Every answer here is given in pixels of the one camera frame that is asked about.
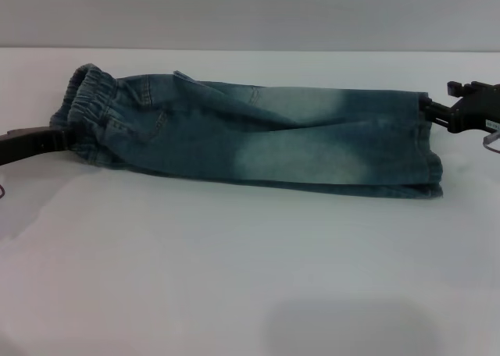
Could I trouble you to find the grey right arm cable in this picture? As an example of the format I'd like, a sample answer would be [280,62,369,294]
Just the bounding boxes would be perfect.
[481,130,500,155]

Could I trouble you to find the blue denim shorts with print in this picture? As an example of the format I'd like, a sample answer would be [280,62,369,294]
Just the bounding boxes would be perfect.
[48,62,445,199]

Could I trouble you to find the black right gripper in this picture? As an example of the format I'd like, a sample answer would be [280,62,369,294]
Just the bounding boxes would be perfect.
[418,80,500,135]

